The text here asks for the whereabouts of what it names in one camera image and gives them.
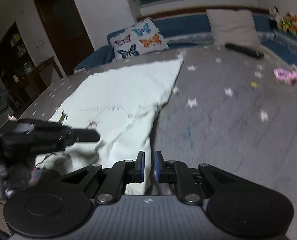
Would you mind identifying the pale green garment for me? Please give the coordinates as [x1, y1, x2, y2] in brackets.
[33, 58, 184, 196]

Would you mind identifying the left gloved hand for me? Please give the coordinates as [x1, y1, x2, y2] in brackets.
[0, 157, 59, 200]

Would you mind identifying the pink crumpled tissue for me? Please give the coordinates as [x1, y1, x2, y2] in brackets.
[8, 115, 17, 121]

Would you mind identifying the dark wooden shelf cabinet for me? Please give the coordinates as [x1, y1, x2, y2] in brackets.
[0, 23, 64, 112]

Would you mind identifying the grey star tablecloth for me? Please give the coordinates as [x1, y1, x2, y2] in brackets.
[15, 44, 297, 230]

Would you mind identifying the butterfly print pillow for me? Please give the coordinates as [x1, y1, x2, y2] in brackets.
[109, 18, 169, 61]

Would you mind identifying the dark wooden door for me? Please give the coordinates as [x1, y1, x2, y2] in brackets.
[35, 0, 94, 76]

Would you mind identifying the blue bench sofa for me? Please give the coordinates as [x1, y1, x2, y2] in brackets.
[74, 13, 297, 73]

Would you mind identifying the black remote control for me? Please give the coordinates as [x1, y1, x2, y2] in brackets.
[225, 43, 264, 59]

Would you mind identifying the pink hair scrunchie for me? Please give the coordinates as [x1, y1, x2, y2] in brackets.
[273, 68, 297, 85]

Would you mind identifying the plain beige pillow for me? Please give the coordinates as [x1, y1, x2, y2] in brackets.
[206, 9, 260, 46]

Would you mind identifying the plush toys group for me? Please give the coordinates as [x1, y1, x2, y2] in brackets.
[269, 6, 297, 36]

